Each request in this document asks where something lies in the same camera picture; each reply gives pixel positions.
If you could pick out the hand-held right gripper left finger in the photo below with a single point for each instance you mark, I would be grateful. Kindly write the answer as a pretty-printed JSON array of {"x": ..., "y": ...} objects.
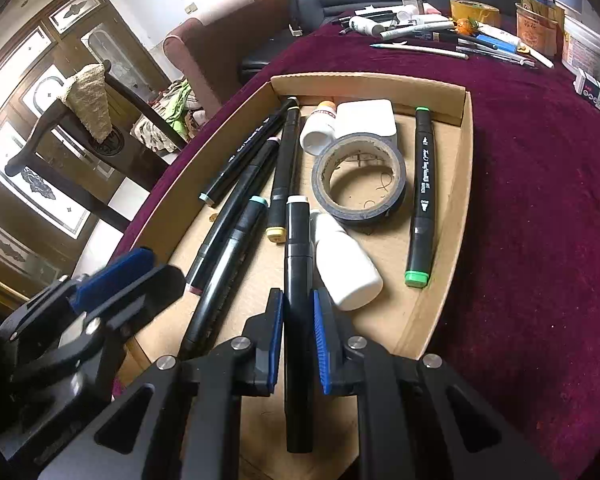
[{"x": 276, "y": 340}]

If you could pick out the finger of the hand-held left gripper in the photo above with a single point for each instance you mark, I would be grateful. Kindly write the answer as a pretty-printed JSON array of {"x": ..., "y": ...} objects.
[
  {"x": 115, "y": 275},
  {"x": 145, "y": 290}
]

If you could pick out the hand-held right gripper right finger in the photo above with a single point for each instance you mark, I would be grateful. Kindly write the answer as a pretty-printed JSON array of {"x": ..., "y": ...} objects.
[{"x": 322, "y": 345}]

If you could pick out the shallow cardboard box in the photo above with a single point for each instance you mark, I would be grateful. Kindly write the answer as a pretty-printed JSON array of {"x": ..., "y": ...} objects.
[{"x": 380, "y": 320}]

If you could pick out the black marker white cap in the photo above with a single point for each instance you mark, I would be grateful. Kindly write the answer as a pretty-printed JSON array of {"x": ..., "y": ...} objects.
[{"x": 297, "y": 270}]

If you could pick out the white dropper bottle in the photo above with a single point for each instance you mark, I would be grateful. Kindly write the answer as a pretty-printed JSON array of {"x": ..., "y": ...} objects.
[{"x": 350, "y": 275}]

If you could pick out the black marker teal cap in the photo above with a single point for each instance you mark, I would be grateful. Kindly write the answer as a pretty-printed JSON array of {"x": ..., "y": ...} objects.
[{"x": 230, "y": 265}]

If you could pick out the black tape roll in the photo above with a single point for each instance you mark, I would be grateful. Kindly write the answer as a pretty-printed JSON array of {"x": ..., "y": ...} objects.
[{"x": 360, "y": 216}]

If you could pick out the black marker pink cap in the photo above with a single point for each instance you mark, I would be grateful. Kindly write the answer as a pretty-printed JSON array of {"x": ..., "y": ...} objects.
[{"x": 240, "y": 195}]

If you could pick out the black marker pale blue cap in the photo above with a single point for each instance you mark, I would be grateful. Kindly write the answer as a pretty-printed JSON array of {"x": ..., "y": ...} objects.
[{"x": 240, "y": 152}]

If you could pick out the black marker yellow caps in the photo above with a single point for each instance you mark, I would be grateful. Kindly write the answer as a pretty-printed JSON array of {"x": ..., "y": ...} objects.
[{"x": 285, "y": 170}]

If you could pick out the white bottle orange cap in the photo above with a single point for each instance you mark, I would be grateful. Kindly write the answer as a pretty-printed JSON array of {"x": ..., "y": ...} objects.
[{"x": 316, "y": 137}]

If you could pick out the dark wooden chair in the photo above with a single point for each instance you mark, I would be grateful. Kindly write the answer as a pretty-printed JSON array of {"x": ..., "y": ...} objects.
[{"x": 130, "y": 157}]

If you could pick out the beige towel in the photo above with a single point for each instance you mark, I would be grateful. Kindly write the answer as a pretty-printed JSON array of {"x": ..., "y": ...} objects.
[{"x": 90, "y": 100}]

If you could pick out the black marker green caps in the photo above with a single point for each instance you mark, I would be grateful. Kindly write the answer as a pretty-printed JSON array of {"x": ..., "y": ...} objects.
[{"x": 420, "y": 195}]

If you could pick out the green cloth pile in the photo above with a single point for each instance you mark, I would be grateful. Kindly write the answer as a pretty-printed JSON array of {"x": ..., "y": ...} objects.
[{"x": 172, "y": 105}]

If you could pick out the white power adapter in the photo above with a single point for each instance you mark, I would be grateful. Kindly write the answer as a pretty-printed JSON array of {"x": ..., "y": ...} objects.
[{"x": 367, "y": 117}]

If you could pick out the maroon tablecloth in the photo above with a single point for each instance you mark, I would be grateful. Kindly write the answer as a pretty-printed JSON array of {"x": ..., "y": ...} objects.
[{"x": 530, "y": 210}]

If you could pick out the wooden glass door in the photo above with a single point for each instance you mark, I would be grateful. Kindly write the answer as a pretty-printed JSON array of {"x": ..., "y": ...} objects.
[{"x": 80, "y": 25}]

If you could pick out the brown armchair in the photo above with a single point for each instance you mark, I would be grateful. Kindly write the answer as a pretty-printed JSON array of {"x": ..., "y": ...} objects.
[{"x": 215, "y": 35}]

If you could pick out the long white pen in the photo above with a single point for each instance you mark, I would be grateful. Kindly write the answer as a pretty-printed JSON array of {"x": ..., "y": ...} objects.
[{"x": 420, "y": 50}]

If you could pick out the white bottle black cap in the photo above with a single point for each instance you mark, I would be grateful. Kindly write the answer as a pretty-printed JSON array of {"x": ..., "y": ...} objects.
[{"x": 365, "y": 24}]

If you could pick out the white silver tube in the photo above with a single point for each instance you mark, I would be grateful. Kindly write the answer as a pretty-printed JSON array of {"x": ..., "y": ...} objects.
[{"x": 415, "y": 31}]

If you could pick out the blue pen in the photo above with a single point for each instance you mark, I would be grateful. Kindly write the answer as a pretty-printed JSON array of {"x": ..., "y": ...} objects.
[{"x": 495, "y": 42}]

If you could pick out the small orange ornament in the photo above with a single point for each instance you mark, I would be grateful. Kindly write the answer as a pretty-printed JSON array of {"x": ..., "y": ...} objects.
[{"x": 466, "y": 26}]

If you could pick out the small white cube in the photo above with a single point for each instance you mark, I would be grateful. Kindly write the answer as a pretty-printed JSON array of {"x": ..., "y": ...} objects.
[{"x": 412, "y": 5}]

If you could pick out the yellow tape roll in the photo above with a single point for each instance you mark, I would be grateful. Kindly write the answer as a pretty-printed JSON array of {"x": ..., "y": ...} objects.
[{"x": 487, "y": 17}]

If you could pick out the white red-label box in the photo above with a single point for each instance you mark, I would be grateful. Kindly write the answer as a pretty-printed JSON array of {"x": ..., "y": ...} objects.
[{"x": 595, "y": 92}]

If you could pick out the jar with orange contents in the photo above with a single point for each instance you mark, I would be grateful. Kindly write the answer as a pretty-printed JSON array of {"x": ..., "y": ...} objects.
[{"x": 535, "y": 30}]

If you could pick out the white plastic tub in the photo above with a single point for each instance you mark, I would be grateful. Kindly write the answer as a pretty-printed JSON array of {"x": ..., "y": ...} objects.
[{"x": 585, "y": 52}]

